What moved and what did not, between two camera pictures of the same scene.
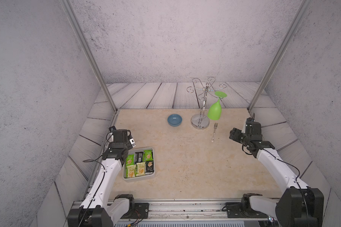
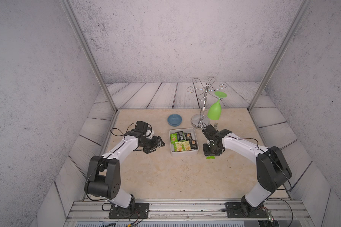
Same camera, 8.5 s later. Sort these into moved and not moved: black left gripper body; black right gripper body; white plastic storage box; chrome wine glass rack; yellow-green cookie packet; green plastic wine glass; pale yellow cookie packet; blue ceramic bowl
Moved: black left gripper body; yellow-green cookie packet; white plastic storage box; pale yellow cookie packet; black right gripper body
Not moved: green plastic wine glass; chrome wine glass rack; blue ceramic bowl
